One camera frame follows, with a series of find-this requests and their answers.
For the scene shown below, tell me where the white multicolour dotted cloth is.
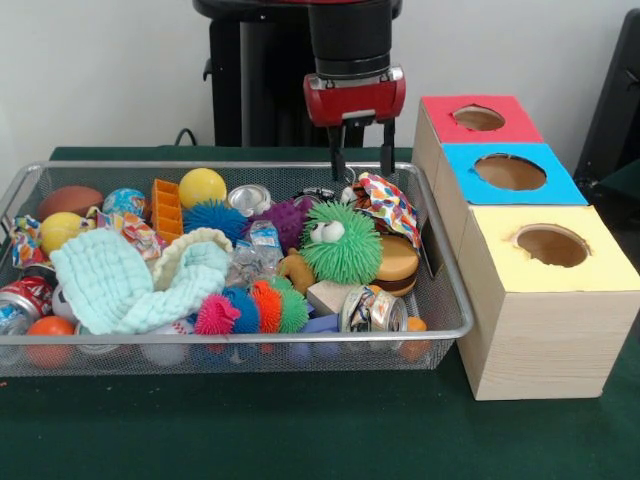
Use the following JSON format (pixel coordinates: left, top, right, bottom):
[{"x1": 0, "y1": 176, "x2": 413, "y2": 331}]
[{"x1": 352, "y1": 171, "x2": 424, "y2": 251}]

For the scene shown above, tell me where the silver wire mesh bin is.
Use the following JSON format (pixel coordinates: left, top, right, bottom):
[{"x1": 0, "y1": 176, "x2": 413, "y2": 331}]
[{"x1": 0, "y1": 160, "x2": 475, "y2": 379}]

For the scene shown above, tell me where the brown toy football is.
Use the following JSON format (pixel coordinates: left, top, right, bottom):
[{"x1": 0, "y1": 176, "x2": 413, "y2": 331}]
[{"x1": 37, "y1": 185, "x2": 105, "y2": 221}]

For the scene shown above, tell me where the dark green tablecloth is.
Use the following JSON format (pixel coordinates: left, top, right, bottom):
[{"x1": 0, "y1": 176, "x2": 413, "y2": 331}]
[
  {"x1": 579, "y1": 162, "x2": 640, "y2": 201},
  {"x1": 0, "y1": 145, "x2": 640, "y2": 480}
]

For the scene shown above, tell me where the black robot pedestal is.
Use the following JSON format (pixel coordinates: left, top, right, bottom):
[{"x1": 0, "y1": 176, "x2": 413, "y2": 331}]
[{"x1": 192, "y1": 0, "x2": 404, "y2": 148}]

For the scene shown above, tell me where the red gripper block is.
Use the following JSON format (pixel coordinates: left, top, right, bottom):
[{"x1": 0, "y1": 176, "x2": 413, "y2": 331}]
[{"x1": 303, "y1": 64, "x2": 408, "y2": 181}]

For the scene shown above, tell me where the crushed drink can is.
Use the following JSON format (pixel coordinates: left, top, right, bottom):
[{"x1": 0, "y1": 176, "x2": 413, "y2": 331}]
[{"x1": 339, "y1": 284, "x2": 409, "y2": 351}]

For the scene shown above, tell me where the wooden box with three holes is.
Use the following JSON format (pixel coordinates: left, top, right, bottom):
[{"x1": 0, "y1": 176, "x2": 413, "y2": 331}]
[{"x1": 410, "y1": 93, "x2": 640, "y2": 402}]

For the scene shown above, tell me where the black chair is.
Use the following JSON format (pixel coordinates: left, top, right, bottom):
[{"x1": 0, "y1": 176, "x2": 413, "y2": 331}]
[{"x1": 573, "y1": 8, "x2": 640, "y2": 201}]

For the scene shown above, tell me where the green fuzzy toy with eyes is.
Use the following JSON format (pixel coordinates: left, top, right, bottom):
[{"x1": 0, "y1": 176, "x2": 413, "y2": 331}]
[{"x1": 298, "y1": 199, "x2": 385, "y2": 286}]

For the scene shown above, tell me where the orange plastic grid tray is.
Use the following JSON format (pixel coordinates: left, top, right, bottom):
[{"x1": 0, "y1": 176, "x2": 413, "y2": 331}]
[{"x1": 150, "y1": 178, "x2": 185, "y2": 245}]

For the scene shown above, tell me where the blue spiky ball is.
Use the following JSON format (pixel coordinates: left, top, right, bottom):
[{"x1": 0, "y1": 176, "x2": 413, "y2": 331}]
[{"x1": 182, "y1": 198, "x2": 250, "y2": 246}]

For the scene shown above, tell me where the yellow ball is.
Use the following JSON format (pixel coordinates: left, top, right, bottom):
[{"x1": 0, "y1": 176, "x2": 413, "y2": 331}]
[{"x1": 178, "y1": 168, "x2": 228, "y2": 209}]

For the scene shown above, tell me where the multicolour fuzzy caterpillar toy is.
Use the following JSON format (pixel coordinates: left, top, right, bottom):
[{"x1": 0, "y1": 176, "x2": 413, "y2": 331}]
[{"x1": 193, "y1": 277, "x2": 310, "y2": 337}]

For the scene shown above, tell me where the brown plush animal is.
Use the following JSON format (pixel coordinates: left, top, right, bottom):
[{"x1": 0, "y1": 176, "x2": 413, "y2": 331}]
[{"x1": 277, "y1": 248, "x2": 321, "y2": 296}]

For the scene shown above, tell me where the foam burger toy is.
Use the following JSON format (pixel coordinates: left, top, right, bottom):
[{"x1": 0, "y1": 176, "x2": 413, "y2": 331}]
[{"x1": 372, "y1": 233, "x2": 422, "y2": 297}]

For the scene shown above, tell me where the mint green cloth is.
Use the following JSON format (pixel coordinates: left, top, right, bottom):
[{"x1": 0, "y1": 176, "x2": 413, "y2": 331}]
[{"x1": 48, "y1": 227, "x2": 234, "y2": 336}]

